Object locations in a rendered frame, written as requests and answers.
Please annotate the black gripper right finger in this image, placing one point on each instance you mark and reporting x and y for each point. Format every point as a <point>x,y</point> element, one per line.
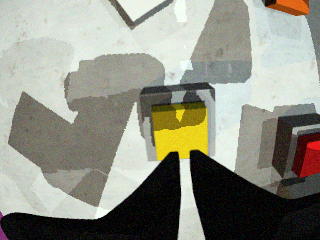
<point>231,208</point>

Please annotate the yellow button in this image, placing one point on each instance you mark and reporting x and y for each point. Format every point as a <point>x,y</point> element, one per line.
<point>179,117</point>

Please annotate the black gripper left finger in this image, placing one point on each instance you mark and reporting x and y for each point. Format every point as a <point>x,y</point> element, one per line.
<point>151,212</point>

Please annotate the orange block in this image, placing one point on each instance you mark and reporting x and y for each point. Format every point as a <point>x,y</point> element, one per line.
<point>295,7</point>

